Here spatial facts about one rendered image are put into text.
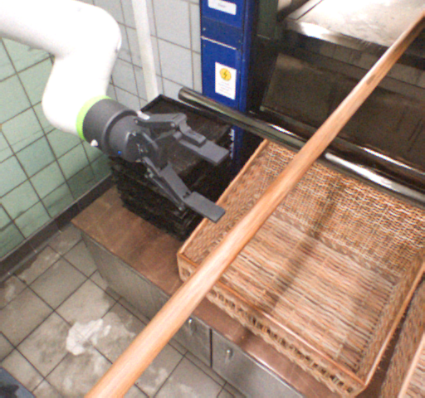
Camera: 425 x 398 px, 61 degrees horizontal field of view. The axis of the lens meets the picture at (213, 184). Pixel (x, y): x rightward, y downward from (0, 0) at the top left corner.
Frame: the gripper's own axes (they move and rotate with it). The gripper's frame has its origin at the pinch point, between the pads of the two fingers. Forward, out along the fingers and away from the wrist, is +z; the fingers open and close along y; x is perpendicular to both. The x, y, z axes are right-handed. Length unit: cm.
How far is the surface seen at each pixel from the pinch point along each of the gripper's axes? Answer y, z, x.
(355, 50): 0, 0, -55
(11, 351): 119, -75, 42
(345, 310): 59, 27, -27
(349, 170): 1.5, 14.8, -17.9
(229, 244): -2.0, 8.3, 8.3
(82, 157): 86, -111, -36
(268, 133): 1.6, -1.1, -17.6
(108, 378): -1.6, 7.7, 28.4
